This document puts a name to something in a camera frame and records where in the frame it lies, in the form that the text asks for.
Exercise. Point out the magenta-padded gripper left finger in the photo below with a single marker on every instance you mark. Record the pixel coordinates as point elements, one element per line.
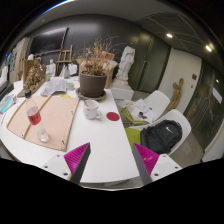
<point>76,159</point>

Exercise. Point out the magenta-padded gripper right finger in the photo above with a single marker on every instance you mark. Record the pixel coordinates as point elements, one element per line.
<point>147,159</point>

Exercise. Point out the clear red-labelled drink bottle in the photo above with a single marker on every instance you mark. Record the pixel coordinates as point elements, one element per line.
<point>33,116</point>

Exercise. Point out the black backpack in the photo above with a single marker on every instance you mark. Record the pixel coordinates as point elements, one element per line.
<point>161,136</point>

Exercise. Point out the light plywood panel with strips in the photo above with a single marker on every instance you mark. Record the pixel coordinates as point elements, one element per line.
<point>55,118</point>

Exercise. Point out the white mug with cartoon print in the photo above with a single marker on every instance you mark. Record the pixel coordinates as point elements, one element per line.
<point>92,111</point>

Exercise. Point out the stack of papers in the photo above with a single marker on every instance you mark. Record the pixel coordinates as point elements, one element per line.
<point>141,108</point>

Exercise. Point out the white chair with backpack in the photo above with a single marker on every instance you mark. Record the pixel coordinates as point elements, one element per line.
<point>181,117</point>

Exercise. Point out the flat round red coaster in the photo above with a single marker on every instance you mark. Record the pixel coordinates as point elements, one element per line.
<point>113,116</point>

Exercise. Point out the thin stirrer in mug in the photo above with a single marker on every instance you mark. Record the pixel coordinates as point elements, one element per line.
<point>86,103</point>

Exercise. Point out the yellow sticky note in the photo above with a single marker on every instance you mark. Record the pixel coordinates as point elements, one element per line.
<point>65,96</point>

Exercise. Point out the wooden figure sculpture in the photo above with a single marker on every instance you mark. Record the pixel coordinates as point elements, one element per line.
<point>176,93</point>

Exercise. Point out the printed newspaper sheets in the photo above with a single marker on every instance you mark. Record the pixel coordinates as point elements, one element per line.
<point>54,86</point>

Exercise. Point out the dried plant in grey pot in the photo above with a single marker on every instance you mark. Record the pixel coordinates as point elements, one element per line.
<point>92,83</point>

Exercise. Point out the small white plaster statue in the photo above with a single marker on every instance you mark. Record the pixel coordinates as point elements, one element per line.
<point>52,68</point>
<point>30,57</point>

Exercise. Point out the dark double door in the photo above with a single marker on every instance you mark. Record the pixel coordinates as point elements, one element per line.
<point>150,63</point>

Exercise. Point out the large white plaster statue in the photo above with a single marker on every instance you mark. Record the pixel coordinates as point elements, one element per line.
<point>126,63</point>

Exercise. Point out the black printer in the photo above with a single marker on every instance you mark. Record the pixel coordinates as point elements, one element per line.
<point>5,90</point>

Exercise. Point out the wooden easel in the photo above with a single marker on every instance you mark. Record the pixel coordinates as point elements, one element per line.
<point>65,55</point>

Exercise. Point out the white cabinet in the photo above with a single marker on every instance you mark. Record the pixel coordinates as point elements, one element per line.
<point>20,55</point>

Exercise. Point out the round ceiling spotlight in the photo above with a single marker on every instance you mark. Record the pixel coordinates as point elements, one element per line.
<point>208,48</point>
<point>169,35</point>

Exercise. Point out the large ceiling light panel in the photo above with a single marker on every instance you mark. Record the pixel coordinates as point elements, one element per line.
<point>58,7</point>

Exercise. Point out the black wall screen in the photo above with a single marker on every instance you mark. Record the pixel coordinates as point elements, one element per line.
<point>46,41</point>

